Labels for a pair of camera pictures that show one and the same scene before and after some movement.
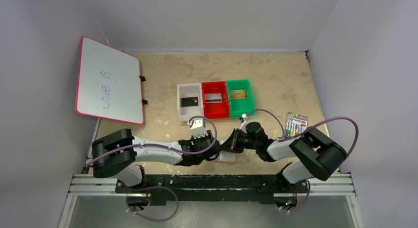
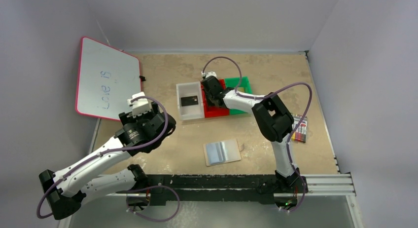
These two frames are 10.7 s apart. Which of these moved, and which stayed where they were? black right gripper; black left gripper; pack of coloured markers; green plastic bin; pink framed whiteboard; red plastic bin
Moved: black right gripper; black left gripper
Stayed: pink framed whiteboard; red plastic bin; green plastic bin; pack of coloured markers
